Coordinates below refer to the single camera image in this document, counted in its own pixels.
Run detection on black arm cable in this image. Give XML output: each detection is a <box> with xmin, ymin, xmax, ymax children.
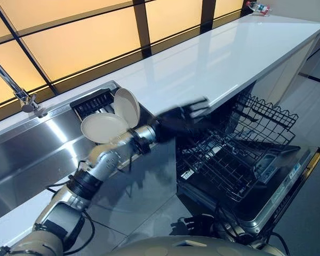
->
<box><xmin>46</xmin><ymin>186</ymin><xmax>97</xmax><ymax>254</ymax></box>

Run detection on black wire dishwasher rack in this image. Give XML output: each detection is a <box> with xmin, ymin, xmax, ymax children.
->
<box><xmin>175</xmin><ymin>132</ymin><xmax>302</xmax><ymax>203</ymax></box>

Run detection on white counter cabinet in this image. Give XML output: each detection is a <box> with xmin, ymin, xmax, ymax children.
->
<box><xmin>252</xmin><ymin>25</ymin><xmax>320</xmax><ymax>107</ymax></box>

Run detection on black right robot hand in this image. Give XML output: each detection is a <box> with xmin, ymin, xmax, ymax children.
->
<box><xmin>170</xmin><ymin>214</ymin><xmax>217</xmax><ymax>236</ymax></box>

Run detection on black wire rack with tines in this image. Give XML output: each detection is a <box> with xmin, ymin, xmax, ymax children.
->
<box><xmin>228</xmin><ymin>92</ymin><xmax>299</xmax><ymax>141</ymax></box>

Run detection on beige robot torso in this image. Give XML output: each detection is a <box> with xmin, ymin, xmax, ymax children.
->
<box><xmin>106</xmin><ymin>235</ymin><xmax>259</xmax><ymax>256</ymax></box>

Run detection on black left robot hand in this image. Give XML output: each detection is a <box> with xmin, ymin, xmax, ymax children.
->
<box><xmin>154</xmin><ymin>97</ymin><xmax>217</xmax><ymax>144</ymax></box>

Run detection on clear plastic bottle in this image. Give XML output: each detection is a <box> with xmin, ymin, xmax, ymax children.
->
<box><xmin>246</xmin><ymin>1</ymin><xmax>272</xmax><ymax>17</ymax></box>

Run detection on black window frame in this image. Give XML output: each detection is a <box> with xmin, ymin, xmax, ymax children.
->
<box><xmin>0</xmin><ymin>0</ymin><xmax>251</xmax><ymax>126</ymax></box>

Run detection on stainless steel sink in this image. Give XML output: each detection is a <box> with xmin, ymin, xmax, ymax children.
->
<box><xmin>0</xmin><ymin>81</ymin><xmax>157</xmax><ymax>223</ymax></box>

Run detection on steel dishwasher door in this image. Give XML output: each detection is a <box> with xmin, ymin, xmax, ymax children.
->
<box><xmin>175</xmin><ymin>143</ymin><xmax>320</xmax><ymax>242</ymax></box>

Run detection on black sink dish rack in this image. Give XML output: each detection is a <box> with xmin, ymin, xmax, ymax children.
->
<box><xmin>69</xmin><ymin>89</ymin><xmax>116</xmax><ymax>121</ymax></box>

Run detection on chrome faucet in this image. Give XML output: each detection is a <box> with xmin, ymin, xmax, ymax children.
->
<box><xmin>0</xmin><ymin>56</ymin><xmax>48</xmax><ymax>118</ymax></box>

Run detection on cream round plate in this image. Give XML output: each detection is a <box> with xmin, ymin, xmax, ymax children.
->
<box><xmin>80</xmin><ymin>112</ymin><xmax>129</xmax><ymax>143</ymax></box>
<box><xmin>114</xmin><ymin>87</ymin><xmax>141</xmax><ymax>131</ymax></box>

